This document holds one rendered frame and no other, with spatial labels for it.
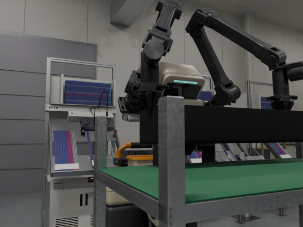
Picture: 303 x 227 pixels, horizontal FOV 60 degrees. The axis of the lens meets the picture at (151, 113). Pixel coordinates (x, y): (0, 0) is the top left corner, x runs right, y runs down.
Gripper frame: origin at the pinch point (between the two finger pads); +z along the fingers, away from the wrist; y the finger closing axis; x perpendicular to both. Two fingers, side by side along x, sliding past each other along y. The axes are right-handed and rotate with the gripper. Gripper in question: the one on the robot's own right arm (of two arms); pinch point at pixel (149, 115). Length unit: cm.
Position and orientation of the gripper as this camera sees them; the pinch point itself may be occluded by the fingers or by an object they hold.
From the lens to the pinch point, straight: 80.3
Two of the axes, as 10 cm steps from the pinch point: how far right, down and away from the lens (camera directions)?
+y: 9.2, 0.4, 3.9
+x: -3.9, 1.0, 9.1
